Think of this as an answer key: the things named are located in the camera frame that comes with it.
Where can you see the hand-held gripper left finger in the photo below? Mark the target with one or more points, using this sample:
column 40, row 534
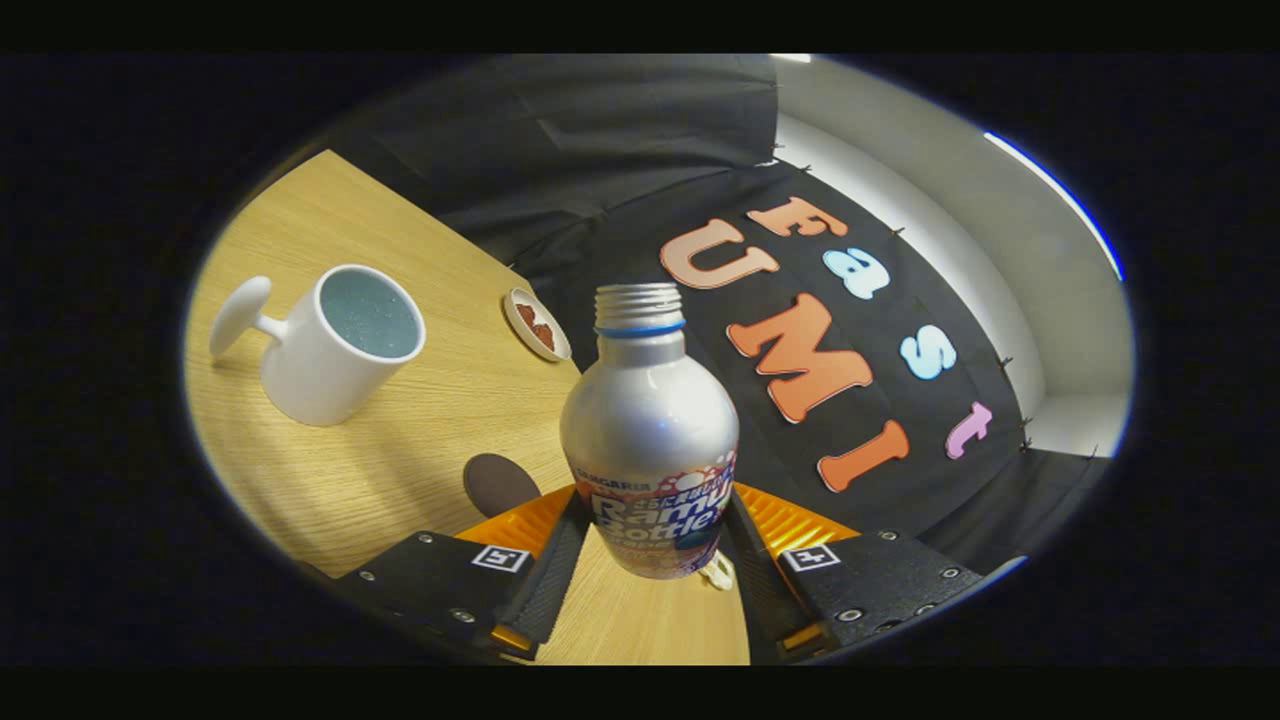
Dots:
column 555, row 580

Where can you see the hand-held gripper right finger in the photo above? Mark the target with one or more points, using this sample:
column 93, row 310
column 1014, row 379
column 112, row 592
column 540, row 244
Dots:
column 765, row 590

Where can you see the dark brown round coaster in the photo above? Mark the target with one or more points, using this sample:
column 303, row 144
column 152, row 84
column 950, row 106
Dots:
column 497, row 484

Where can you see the silver juice bottle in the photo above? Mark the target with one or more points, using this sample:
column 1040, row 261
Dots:
column 650, row 420

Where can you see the white cup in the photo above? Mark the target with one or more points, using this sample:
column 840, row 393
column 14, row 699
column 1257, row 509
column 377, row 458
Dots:
column 320, row 380

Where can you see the white divided condiment dish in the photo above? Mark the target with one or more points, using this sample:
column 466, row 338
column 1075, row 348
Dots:
column 717, row 572

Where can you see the brown food piece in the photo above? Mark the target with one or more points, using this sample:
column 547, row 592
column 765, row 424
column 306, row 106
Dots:
column 526, row 314
column 543, row 336

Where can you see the white oval plate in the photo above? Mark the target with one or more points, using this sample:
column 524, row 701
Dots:
column 520, row 330

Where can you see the black backdrop cloth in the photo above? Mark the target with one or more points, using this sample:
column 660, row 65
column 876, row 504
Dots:
column 600, row 150

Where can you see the wooden table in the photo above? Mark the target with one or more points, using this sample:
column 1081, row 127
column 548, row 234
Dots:
column 290, row 220

